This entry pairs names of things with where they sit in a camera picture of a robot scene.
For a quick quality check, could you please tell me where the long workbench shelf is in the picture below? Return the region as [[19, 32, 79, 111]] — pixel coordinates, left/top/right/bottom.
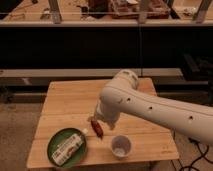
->
[[0, 0, 213, 85]]

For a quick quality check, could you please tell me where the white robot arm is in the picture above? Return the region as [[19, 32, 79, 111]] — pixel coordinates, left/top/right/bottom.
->
[[94, 69, 213, 146]]

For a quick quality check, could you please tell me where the wooden table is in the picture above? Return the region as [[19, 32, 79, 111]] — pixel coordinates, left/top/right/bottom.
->
[[27, 80, 179, 169]]

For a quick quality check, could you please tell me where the black cable on floor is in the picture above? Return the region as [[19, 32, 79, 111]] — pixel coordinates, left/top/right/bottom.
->
[[169, 129, 213, 171]]

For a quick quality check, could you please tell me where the white paper cup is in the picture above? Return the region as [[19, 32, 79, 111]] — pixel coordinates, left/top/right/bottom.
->
[[110, 135, 132, 158]]

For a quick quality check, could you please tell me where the red-brown snack packet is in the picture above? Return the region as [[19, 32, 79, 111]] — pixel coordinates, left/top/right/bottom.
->
[[91, 120, 103, 138]]

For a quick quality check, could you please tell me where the green ceramic bowl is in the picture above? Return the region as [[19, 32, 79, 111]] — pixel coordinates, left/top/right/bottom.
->
[[47, 128, 87, 169]]

